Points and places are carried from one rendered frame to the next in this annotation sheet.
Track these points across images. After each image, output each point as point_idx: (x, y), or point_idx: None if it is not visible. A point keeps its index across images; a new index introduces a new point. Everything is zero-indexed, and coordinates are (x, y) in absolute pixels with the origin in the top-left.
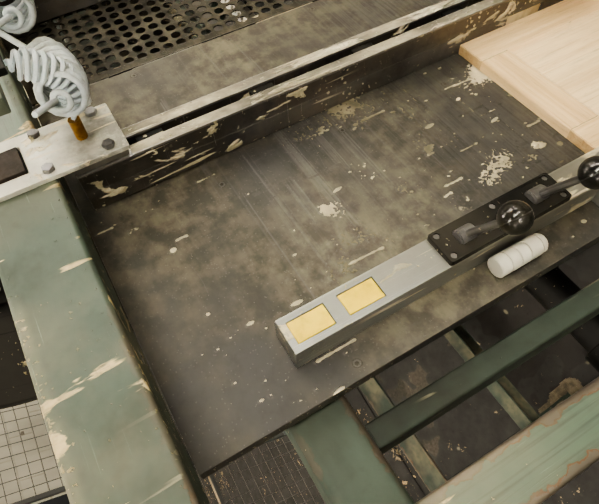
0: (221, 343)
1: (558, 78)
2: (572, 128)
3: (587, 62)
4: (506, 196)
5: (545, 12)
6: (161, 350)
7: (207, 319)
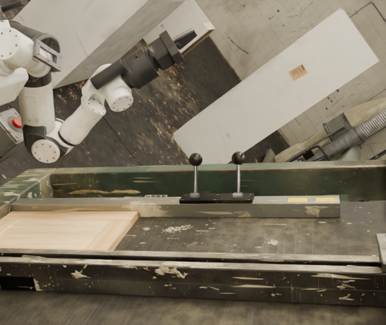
0: (367, 222)
1: (89, 237)
2: (129, 220)
3: (64, 238)
4: (205, 199)
5: None
6: None
7: (369, 229)
